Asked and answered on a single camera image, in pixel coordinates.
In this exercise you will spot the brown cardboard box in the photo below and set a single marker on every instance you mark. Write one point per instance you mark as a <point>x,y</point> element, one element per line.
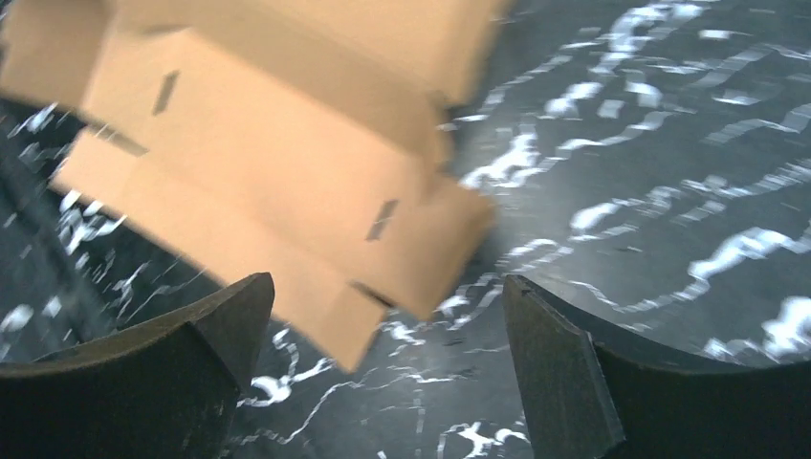
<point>299,138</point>

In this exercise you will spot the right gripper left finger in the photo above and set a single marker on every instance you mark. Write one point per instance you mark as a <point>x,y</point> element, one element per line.
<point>165,388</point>

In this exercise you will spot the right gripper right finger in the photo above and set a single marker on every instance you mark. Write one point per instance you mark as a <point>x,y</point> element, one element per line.
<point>592,389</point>

